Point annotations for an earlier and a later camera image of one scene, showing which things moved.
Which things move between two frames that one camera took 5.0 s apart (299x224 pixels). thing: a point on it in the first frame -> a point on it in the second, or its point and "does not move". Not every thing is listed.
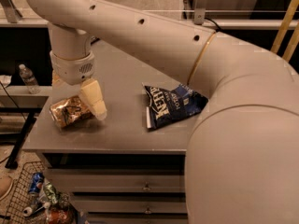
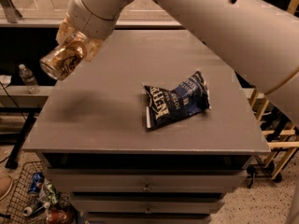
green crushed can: [50, 192] does not move
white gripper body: [73, 69] -> [84, 19]
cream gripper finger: [92, 94] -> [92, 47]
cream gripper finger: [57, 80] -> [66, 30]
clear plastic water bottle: [30, 79] does not move
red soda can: [58, 217] does not move
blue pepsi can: [37, 179] does not move
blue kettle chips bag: [164, 105] does not move
